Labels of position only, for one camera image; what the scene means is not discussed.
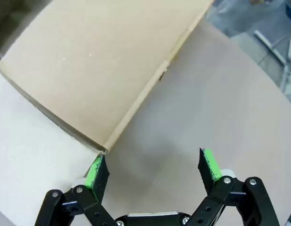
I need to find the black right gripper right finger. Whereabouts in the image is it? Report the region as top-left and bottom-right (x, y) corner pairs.
(190, 147), (280, 226)

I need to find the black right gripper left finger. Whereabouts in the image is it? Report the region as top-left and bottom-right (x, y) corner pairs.
(34, 153), (118, 226)

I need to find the brown cardboard shipping box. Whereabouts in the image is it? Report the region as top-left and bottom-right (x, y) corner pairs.
(0, 0), (216, 155)

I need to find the white side table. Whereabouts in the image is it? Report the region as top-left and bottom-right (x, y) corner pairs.
(253, 29), (291, 95)

